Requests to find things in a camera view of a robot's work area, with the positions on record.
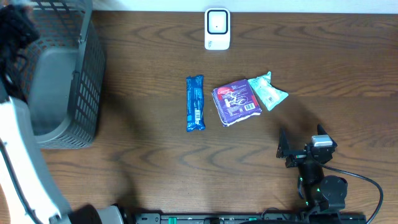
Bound mint green wipes packet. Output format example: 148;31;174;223
248;71;289;111

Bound purple Carefree pad pack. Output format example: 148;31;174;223
212;79;262;127

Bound blue biscuit packet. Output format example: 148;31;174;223
186;75;205;132

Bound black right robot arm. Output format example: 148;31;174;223
276;125;348;213

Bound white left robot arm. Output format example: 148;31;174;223
1;0;130;223

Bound white barcode scanner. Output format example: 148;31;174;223
204;8;231;50

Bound dark grey plastic basket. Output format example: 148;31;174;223
16;0;106;149

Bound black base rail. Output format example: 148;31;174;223
131;210;367;224

